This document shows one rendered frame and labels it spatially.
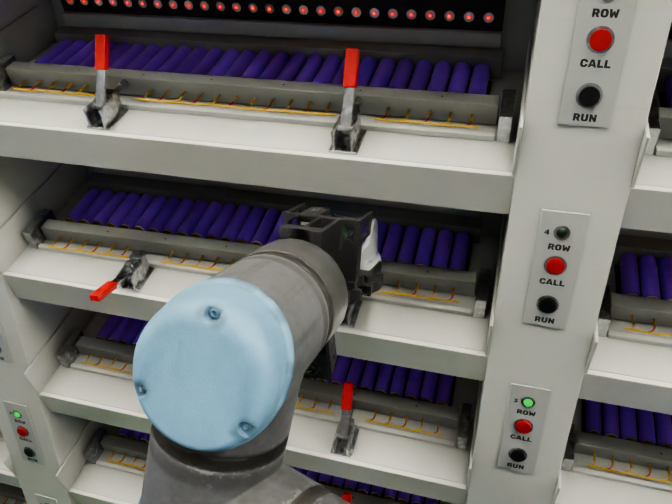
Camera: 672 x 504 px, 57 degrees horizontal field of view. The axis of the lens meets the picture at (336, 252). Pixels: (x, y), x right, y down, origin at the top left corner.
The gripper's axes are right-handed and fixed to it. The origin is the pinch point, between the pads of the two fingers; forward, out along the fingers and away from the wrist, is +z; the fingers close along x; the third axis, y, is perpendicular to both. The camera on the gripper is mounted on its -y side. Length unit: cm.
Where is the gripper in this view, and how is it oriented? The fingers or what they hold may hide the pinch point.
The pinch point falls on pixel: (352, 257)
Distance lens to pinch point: 69.4
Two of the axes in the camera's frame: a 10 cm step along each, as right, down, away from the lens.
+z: 2.7, -2.3, 9.4
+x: -9.6, -1.3, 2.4
